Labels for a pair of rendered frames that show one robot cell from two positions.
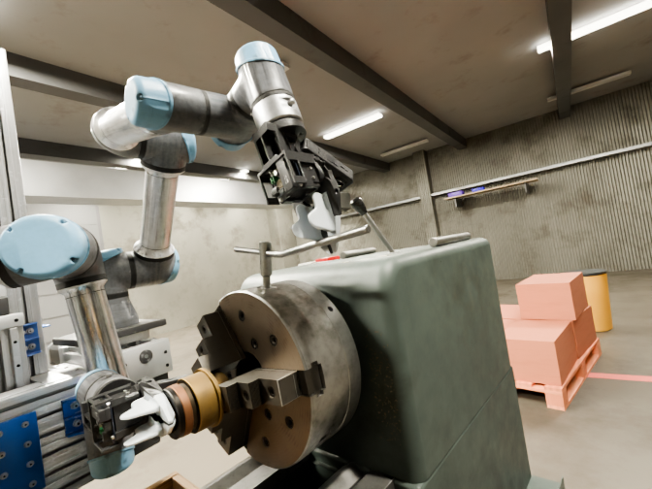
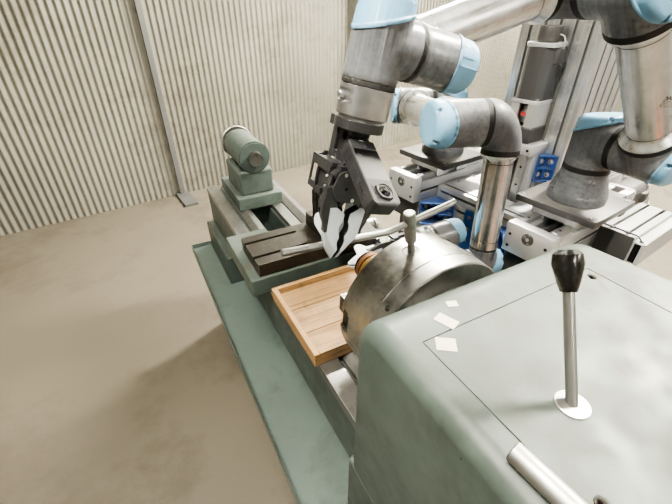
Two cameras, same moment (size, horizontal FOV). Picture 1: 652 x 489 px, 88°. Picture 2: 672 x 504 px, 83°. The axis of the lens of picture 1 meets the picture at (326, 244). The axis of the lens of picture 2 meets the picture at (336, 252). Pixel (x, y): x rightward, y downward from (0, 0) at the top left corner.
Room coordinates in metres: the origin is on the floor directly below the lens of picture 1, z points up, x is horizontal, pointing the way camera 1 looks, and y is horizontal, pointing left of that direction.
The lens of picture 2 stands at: (0.69, -0.49, 1.62)
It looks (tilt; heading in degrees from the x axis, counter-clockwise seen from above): 33 degrees down; 109
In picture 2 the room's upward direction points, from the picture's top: straight up
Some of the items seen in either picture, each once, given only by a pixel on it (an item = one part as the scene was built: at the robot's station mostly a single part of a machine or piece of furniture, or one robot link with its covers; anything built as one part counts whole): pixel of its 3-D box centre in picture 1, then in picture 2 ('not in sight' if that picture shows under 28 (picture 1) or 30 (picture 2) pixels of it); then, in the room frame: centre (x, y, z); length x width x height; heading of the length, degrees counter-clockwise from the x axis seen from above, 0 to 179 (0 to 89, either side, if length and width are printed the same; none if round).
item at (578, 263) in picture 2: (357, 206); (567, 269); (0.82, -0.09, 1.38); 0.04 x 0.03 x 0.05; 138
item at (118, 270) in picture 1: (105, 272); (599, 139); (1.01, 0.66, 1.33); 0.13 x 0.12 x 0.14; 134
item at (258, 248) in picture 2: not in sight; (311, 240); (0.24, 0.53, 0.95); 0.43 x 0.18 x 0.04; 48
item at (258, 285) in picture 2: not in sight; (310, 245); (0.22, 0.58, 0.89); 0.53 x 0.30 x 0.06; 48
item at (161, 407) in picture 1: (145, 410); (361, 251); (0.48, 0.29, 1.10); 0.09 x 0.06 x 0.03; 46
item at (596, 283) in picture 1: (588, 299); not in sight; (3.81, -2.80, 0.32); 0.42 x 0.40 x 0.63; 52
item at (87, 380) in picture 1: (102, 392); (443, 234); (0.67, 0.48, 1.08); 0.11 x 0.08 x 0.09; 46
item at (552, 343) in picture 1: (520, 327); not in sight; (2.99, -1.57, 0.38); 1.35 x 1.05 x 0.76; 143
